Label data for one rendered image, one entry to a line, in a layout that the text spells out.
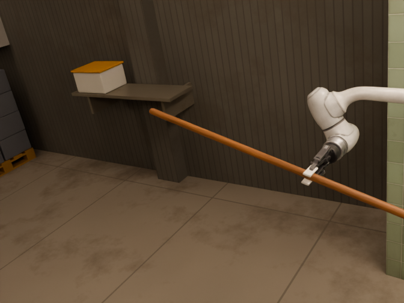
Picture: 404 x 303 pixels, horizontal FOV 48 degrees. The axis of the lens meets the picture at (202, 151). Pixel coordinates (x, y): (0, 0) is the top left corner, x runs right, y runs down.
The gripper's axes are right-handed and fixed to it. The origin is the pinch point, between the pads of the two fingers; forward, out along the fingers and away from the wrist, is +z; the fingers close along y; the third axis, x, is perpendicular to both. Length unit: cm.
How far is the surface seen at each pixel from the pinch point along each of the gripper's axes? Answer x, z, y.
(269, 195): 100, -185, 177
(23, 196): 358, -77, 239
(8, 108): 460, -139, 184
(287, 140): 95, -196, 118
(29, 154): 444, -144, 252
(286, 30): 111, -197, 19
